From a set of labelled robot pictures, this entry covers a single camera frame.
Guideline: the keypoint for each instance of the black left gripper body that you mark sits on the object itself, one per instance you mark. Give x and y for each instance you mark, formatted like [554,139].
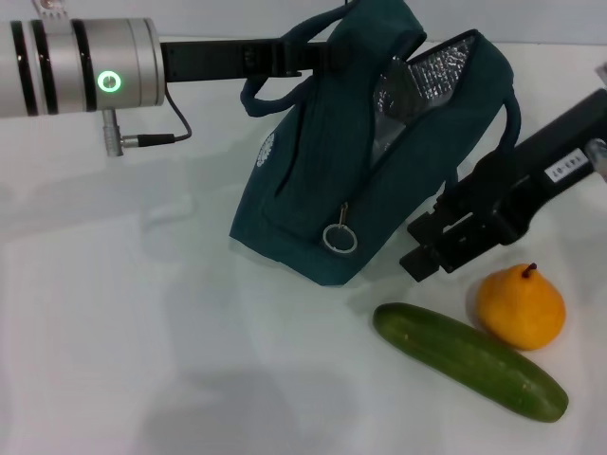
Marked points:
[213,59]

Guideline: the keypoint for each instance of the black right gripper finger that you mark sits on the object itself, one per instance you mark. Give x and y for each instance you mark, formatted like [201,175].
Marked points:
[422,264]
[426,232]

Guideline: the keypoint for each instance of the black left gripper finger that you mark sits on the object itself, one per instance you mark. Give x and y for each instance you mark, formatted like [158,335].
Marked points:
[318,58]

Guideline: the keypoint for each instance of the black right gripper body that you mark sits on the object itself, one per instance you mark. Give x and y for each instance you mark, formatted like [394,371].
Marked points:
[512,189]

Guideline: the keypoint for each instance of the dark blue insulated lunch bag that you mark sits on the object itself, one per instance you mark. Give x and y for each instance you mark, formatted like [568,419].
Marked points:
[332,189]

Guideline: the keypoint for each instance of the orange yellow pear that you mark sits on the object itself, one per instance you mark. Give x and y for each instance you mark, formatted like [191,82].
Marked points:
[521,313]

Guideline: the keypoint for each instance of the green cucumber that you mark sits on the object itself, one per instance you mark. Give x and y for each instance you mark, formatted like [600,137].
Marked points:
[474,362]

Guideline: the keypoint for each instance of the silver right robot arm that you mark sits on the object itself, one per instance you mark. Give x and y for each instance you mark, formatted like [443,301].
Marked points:
[600,156]

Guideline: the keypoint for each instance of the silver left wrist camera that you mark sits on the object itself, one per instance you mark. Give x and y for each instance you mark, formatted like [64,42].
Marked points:
[49,9]

